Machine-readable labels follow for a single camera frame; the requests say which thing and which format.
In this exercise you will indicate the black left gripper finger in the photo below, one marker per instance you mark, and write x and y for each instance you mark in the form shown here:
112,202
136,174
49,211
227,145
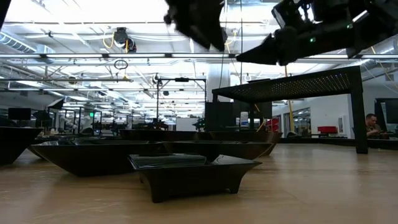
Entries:
217,40

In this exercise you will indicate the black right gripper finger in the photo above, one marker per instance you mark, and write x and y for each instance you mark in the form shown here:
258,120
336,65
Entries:
261,54

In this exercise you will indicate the small square black plate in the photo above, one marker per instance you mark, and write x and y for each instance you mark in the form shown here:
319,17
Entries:
259,81
192,180

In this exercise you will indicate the black wavy-edged plate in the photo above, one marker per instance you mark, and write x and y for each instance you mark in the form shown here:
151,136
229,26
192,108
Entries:
93,161
12,143
56,139
248,137
242,151
158,135

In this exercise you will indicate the black perforated metal stand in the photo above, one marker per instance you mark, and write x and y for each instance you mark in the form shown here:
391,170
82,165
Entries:
295,87

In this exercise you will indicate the white bottle with blue label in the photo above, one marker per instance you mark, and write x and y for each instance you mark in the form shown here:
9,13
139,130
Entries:
244,119

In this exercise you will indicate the red boxes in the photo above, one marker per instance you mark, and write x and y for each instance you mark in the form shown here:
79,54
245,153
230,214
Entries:
273,126

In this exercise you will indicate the small dark potted plant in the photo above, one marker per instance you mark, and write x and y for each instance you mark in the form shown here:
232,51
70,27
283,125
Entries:
199,124

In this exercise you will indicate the red bin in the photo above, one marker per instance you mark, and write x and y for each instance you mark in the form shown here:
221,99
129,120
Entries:
327,129

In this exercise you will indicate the white panel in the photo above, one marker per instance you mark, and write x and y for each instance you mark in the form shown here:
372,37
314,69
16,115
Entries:
186,124

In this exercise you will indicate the large black monitor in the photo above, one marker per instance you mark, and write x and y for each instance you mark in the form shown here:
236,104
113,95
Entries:
390,112

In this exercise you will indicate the person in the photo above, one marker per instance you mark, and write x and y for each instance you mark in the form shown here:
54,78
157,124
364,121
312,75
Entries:
373,127

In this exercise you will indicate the black lamp shade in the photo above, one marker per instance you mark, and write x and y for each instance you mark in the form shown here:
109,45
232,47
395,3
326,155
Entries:
56,104

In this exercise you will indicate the black studio lamp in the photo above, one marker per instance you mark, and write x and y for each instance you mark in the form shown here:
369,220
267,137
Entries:
43,116

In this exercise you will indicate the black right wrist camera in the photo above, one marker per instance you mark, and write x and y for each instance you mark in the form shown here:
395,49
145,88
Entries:
289,14

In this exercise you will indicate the black background station frame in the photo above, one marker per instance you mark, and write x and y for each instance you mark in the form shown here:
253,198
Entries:
182,79

